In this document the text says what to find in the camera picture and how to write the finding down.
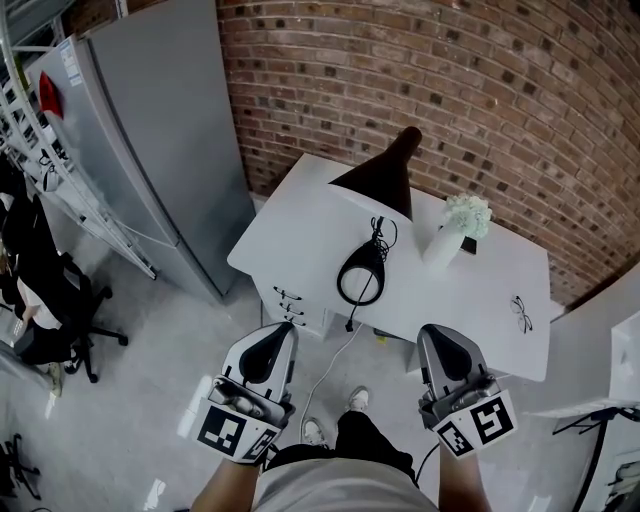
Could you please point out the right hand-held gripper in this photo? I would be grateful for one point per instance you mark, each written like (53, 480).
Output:
(490, 422)

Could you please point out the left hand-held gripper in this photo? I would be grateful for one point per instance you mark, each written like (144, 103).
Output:
(220, 430)

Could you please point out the black desk lamp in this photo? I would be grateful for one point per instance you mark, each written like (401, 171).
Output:
(387, 185)

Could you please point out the person's right forearm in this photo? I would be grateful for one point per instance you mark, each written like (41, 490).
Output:
(462, 480)

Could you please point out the person's left forearm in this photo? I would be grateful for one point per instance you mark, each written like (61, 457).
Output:
(225, 490)

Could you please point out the white desk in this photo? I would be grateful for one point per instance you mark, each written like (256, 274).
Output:
(455, 300)

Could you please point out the black eyeglasses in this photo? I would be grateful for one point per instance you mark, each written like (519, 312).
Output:
(521, 315)

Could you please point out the person's left shoe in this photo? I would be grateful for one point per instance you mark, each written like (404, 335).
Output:
(314, 432)

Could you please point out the person's shoe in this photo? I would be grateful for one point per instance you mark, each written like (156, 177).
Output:
(358, 399)
(314, 432)

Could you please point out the person's right shoe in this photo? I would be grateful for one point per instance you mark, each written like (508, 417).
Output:
(358, 399)

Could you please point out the white vase with white flowers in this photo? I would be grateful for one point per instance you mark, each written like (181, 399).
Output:
(440, 250)

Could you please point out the person's black trousers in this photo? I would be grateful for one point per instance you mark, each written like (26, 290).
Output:
(365, 440)

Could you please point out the small black device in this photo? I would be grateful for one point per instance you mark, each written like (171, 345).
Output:
(469, 246)

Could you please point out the white cabinet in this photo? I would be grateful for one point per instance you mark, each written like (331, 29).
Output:
(590, 350)

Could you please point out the person's white shirt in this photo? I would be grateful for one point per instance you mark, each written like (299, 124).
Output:
(345, 487)

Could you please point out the black folding stand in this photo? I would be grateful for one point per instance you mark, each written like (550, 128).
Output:
(595, 422)

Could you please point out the black office chair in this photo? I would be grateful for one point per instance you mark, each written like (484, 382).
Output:
(65, 300)

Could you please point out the grey refrigerator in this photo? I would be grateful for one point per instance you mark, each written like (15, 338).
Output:
(165, 145)

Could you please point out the white shelving rack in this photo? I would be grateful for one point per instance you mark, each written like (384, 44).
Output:
(85, 200)

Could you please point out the black chair base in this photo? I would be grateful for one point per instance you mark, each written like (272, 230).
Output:
(17, 467)

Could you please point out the red sticker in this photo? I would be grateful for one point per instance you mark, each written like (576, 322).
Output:
(51, 97)

